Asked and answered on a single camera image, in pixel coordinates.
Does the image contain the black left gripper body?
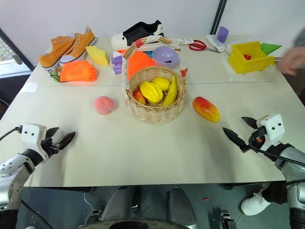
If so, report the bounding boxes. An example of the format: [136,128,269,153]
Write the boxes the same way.
[40,137,65,158]

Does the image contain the dark grey rounded shape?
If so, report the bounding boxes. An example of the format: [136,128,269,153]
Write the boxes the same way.
[101,189,135,222]
[166,187,198,228]

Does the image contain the white cable on floor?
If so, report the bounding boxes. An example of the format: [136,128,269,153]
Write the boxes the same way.
[83,192,94,211]

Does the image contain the small red yellow mango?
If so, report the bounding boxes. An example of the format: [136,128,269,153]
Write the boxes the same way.
[132,89,147,105]

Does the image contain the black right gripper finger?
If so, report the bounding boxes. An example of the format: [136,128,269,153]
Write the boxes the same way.
[241,116,258,129]
[222,126,251,153]

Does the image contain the dark window frame with handle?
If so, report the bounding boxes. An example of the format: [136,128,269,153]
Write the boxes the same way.
[0,28,35,73]

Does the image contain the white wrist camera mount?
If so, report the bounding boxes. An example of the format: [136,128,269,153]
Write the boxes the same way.
[256,114,286,152]
[20,123,48,161]

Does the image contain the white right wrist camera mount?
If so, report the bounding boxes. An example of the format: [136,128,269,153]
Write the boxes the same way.
[256,114,286,152]

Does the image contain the yellow banana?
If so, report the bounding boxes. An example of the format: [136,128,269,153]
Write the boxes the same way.
[162,75,179,107]

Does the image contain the yellow plastic box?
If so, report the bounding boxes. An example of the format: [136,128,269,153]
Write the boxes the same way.
[227,41,275,75]

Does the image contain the purple cup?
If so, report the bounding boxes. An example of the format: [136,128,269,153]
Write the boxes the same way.
[216,26,230,44]

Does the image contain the orange mesh bag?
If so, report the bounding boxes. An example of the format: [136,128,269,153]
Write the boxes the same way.
[59,60,97,83]

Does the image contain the red handled scissors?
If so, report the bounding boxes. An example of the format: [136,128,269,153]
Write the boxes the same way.
[188,39,221,54]

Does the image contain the black vertical post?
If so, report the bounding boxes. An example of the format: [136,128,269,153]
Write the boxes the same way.
[209,0,228,37]

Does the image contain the pink peach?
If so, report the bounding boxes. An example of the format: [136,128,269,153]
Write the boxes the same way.
[93,95,116,116]

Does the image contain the green item with black cord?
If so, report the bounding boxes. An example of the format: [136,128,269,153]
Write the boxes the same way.
[49,66,62,83]

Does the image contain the wicker basket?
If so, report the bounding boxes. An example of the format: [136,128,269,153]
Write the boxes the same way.
[122,36,188,125]

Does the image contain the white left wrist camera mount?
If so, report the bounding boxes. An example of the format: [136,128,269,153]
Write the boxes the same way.
[20,123,48,161]

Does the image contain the white toothpaste tube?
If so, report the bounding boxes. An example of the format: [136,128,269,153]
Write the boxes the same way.
[205,33,226,53]

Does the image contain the person's bare hand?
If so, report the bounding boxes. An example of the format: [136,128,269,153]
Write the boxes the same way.
[277,47,305,77]

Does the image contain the yellow starfruit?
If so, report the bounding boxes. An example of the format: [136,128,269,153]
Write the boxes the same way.
[139,81,164,104]

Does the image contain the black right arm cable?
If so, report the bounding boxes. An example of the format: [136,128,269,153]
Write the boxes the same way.
[248,139,305,167]

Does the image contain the white shoe of person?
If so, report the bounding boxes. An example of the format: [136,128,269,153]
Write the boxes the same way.
[240,192,273,217]

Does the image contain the green cone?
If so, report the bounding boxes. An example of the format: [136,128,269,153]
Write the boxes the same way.
[260,42,283,56]

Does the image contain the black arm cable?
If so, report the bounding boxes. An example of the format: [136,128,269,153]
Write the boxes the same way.
[248,139,305,167]
[0,127,23,142]

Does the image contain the purple plastic bowl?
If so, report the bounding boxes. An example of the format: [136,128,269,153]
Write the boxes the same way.
[152,45,180,69]

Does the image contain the bright orange cloth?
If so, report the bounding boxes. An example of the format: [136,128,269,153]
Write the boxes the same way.
[118,49,157,82]

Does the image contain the white paper slip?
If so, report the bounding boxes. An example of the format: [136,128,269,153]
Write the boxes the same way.
[20,82,39,94]

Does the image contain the white cloth mat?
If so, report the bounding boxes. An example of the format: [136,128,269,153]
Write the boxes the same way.
[221,53,282,83]

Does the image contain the white and black sneaker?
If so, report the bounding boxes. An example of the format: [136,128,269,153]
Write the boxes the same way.
[110,20,165,52]

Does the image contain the orange canvas sneaker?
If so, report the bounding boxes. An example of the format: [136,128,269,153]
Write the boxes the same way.
[58,25,99,68]
[38,35,77,70]

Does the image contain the grey sleeve of person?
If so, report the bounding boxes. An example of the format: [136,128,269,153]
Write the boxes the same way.
[293,27,305,49]

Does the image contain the yellow sponge block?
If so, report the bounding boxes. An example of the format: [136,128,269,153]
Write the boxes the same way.
[85,45,110,66]

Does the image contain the large red yellow mango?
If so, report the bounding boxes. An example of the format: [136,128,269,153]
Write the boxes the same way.
[192,96,221,124]

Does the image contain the white printed tube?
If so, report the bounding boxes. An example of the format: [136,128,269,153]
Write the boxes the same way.
[166,37,194,46]

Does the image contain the yellow lemon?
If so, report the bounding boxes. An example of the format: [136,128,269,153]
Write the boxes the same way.
[152,76,172,92]

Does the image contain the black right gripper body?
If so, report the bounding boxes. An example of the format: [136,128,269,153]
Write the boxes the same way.
[247,126,267,149]

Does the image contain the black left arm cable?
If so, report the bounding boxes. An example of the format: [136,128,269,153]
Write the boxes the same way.
[0,127,23,142]

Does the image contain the purple white block stack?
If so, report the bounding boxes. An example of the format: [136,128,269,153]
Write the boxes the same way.
[110,52,125,75]

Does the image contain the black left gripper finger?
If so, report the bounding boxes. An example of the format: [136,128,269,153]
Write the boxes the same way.
[57,131,76,150]
[45,126,60,139]

